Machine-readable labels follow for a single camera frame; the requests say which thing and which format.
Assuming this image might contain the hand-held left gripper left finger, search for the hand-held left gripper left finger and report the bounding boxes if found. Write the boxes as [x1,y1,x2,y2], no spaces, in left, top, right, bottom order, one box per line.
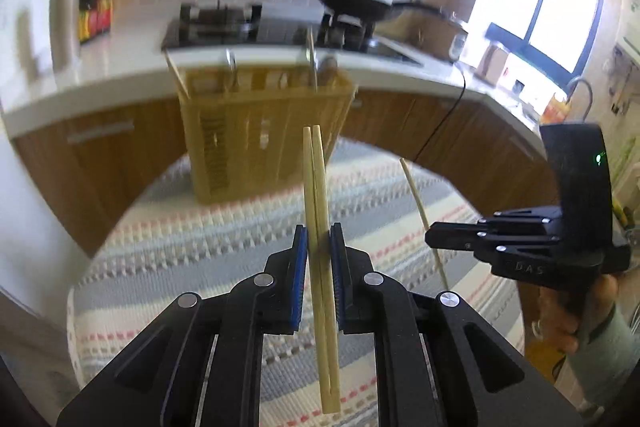
[56,224,308,427]

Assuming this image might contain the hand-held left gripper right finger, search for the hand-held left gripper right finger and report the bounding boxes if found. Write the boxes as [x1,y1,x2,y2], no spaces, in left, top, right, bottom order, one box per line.
[327,223,584,427]

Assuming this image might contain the dark framed window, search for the dark framed window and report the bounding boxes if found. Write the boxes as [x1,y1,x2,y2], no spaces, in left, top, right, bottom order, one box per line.
[486,0,609,78]

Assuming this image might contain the striped woven tablecloth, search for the striped woven tablecloth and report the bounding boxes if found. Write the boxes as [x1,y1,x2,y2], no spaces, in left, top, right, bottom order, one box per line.
[67,139,526,427]

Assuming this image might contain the person's right forearm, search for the person's right forearm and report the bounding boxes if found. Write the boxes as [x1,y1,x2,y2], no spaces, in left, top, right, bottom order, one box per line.
[566,307,632,409]

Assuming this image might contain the wooden kitchen counter cabinets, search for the wooden kitchen counter cabinets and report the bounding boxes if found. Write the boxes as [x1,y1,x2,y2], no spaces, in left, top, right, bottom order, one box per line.
[0,22,568,259]

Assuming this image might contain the white refrigerator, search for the white refrigerator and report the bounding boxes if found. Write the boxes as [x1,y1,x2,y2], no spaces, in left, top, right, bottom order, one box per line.
[0,0,57,118]

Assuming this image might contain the yellow plastic utensil basket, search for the yellow plastic utensil basket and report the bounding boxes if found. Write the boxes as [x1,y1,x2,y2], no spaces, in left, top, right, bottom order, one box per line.
[172,68,358,206]

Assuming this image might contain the black gas stove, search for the black gas stove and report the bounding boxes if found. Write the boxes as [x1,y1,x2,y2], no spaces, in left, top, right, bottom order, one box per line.
[161,2,424,66]

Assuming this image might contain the clear grey plastic spoon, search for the clear grey plastic spoon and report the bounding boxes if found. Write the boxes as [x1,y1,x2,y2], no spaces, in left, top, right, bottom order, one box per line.
[306,47,324,88]
[223,49,240,96]

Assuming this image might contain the black wok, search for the black wok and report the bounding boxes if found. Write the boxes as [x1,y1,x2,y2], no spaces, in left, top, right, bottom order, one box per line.
[313,0,447,26]

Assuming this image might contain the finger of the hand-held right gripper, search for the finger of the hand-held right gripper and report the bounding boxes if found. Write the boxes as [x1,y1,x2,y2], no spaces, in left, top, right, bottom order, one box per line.
[479,207,567,233]
[424,221,563,262]

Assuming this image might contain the slim dark sauce bottle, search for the slim dark sauce bottle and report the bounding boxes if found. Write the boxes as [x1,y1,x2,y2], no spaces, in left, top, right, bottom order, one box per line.
[78,0,100,44]

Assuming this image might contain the person's right hand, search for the person's right hand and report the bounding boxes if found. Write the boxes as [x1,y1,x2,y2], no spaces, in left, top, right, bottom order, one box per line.
[531,276,622,359]

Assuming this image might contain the chrome kitchen faucet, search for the chrome kitchen faucet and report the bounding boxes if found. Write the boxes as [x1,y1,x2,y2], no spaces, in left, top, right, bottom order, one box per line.
[565,75,595,124]

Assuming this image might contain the black power cable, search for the black power cable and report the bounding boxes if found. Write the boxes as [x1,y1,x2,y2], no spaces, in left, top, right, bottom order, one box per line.
[415,61,468,160]

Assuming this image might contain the beige rice cooker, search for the beige rice cooker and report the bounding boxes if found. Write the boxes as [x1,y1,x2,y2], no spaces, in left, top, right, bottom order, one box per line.
[410,12,471,60]

